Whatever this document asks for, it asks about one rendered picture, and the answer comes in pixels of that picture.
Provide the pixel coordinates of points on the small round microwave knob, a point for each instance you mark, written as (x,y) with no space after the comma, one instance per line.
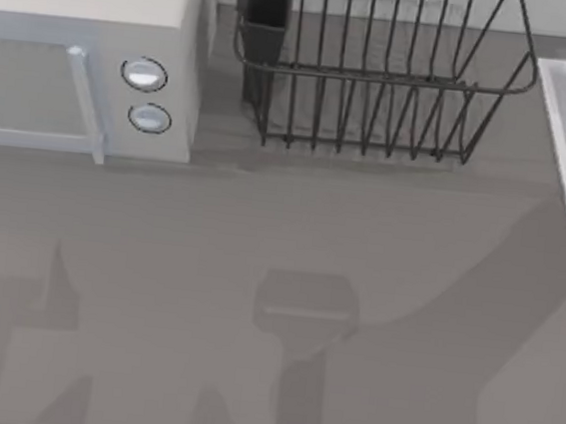
(149,118)

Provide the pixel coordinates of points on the large round microwave knob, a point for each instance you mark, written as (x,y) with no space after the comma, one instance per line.
(144,74)

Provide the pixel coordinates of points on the black cutlery holder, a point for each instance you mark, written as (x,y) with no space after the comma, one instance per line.
(264,15)

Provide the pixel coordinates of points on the pale microwave oven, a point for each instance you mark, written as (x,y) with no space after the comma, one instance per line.
(192,13)

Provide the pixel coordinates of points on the microwave oven glass door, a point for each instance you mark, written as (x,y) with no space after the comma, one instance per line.
(24,87)

